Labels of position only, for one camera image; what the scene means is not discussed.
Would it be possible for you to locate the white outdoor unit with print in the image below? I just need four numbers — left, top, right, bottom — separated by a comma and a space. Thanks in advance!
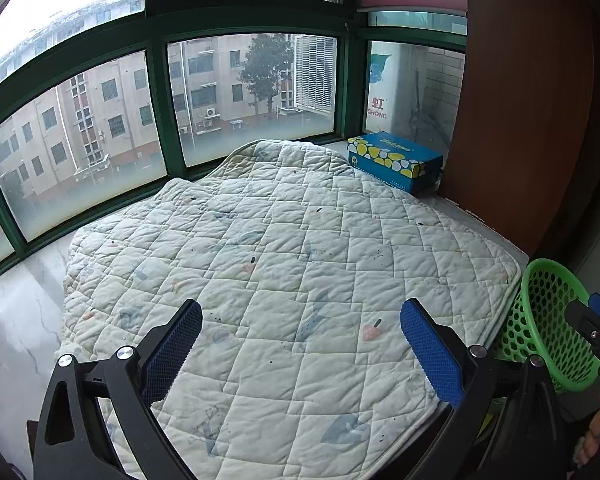
365, 41, 421, 136

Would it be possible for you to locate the white quilted blanket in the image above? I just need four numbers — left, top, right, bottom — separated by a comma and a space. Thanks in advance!
60, 140, 523, 480

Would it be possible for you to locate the blue spotted tissue box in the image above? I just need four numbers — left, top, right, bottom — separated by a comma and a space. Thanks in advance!
346, 131, 444, 195

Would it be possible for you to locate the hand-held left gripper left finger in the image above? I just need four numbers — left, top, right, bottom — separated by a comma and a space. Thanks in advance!
32, 299, 204, 480

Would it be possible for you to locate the white louvred vent cover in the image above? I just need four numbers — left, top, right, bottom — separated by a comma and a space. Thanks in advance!
294, 35, 338, 112

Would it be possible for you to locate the person's right hand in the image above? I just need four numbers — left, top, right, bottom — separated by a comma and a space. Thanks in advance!
572, 389, 600, 467

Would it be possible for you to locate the green plastic mesh wastebasket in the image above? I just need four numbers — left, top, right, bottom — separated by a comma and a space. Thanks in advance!
494, 258, 600, 395

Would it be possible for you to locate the brown wooden cabinet panel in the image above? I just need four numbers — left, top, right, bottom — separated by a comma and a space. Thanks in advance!
437, 0, 598, 256

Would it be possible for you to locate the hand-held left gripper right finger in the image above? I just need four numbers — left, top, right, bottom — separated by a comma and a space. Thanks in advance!
399, 298, 566, 480

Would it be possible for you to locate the green window frame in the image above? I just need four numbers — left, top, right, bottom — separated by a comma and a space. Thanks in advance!
0, 0, 468, 286

